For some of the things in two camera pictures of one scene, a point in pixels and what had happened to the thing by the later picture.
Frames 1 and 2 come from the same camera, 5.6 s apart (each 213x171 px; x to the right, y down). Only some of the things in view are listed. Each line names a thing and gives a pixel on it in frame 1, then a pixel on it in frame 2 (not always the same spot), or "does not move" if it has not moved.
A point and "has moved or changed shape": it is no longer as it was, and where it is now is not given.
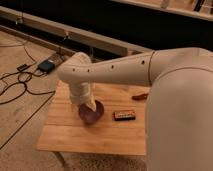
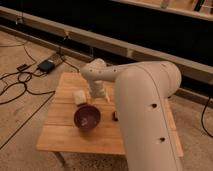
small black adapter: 22,67 does not move
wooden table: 66,131 does not move
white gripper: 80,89 -> 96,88
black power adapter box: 46,66 does not move
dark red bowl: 90,116 has moved or changed shape
